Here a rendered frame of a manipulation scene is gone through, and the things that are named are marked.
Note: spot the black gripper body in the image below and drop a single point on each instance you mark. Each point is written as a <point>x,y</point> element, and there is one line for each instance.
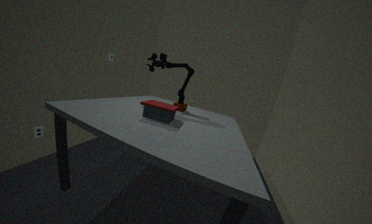
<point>155,62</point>

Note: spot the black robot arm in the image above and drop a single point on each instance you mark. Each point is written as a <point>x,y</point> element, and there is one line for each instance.
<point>191,71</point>

